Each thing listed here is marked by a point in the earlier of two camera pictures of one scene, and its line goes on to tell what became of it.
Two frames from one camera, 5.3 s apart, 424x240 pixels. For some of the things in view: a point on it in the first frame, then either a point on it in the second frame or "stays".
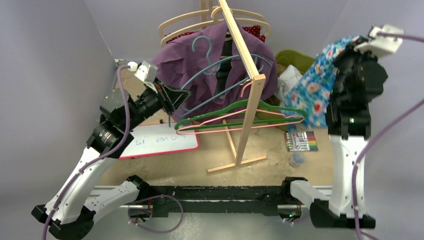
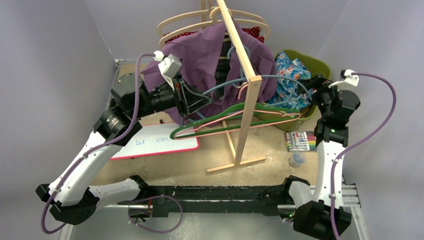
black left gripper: (171, 98) -> (188, 100)
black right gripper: (351, 55) -> (318, 91)
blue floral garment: (310, 94) -> (290, 94)
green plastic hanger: (246, 110) -> (254, 107)
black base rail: (220, 200) stays
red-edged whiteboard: (158, 137) stays
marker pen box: (301, 141) stays
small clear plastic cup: (297, 159) stays
